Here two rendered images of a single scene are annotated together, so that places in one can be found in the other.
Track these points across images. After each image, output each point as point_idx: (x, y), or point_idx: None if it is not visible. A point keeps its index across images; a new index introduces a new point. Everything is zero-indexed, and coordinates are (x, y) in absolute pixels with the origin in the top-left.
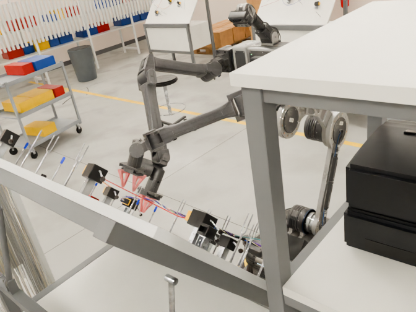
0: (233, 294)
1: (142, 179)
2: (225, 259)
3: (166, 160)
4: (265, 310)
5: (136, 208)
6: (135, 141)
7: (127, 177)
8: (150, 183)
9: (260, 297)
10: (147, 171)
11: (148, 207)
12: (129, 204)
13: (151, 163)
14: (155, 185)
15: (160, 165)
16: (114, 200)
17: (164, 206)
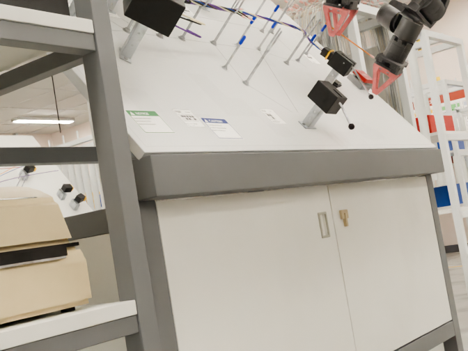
0: (285, 189)
1: (341, 16)
2: (107, 3)
3: (417, 1)
4: (242, 193)
5: (344, 72)
6: None
7: (347, 21)
8: (388, 42)
9: None
10: (346, 3)
11: (382, 86)
12: (326, 58)
13: (402, 9)
14: (391, 44)
15: (415, 14)
16: (307, 45)
17: (259, 16)
